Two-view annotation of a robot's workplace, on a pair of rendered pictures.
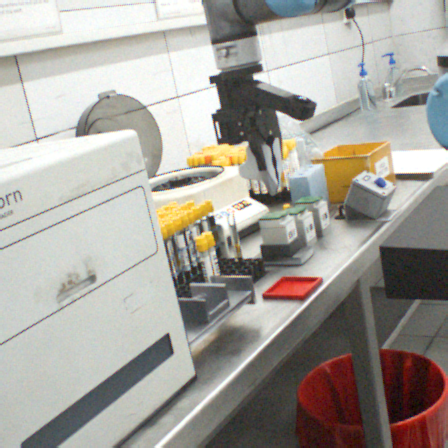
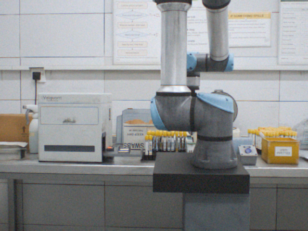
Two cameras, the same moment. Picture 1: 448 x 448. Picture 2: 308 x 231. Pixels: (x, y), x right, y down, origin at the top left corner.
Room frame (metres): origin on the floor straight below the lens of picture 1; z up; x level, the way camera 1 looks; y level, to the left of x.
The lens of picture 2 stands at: (0.09, -1.30, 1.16)
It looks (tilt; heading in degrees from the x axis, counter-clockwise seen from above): 3 degrees down; 57
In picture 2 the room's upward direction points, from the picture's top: straight up
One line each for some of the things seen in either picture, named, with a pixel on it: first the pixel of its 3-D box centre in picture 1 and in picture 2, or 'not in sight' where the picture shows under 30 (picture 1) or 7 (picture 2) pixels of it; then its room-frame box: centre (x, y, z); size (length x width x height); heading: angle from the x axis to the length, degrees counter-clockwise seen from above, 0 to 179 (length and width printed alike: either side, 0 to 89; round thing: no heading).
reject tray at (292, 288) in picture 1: (292, 287); not in sight; (0.92, -0.08, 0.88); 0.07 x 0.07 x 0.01; 54
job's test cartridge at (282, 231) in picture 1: (279, 234); (191, 150); (1.07, -0.09, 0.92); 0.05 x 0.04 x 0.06; 57
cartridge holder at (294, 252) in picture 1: (282, 249); not in sight; (1.07, -0.09, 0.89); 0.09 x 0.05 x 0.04; 57
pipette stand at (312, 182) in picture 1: (310, 195); (239, 148); (1.28, -0.18, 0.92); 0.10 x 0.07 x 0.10; 151
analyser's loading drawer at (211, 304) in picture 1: (191, 316); (119, 151); (0.79, 0.06, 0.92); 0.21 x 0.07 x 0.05; 144
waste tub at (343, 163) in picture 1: (354, 172); (279, 150); (1.40, -0.30, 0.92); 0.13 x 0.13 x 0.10; 52
